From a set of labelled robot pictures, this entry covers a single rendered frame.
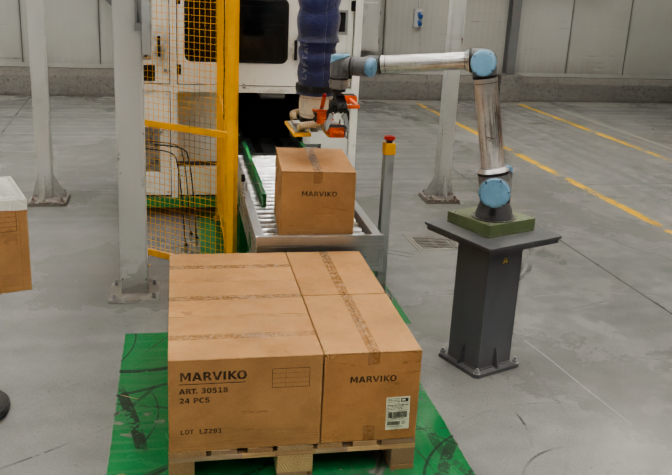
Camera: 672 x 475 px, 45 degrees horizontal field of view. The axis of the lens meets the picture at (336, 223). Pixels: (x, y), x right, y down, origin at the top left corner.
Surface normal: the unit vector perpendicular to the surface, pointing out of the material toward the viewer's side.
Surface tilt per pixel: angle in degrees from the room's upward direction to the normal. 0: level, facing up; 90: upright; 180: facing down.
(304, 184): 90
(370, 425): 90
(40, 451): 0
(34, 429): 0
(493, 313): 90
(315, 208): 90
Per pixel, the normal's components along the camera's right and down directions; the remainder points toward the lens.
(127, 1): 0.18, 0.30
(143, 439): 0.04, -0.95
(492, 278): 0.54, 0.27
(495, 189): -0.22, 0.35
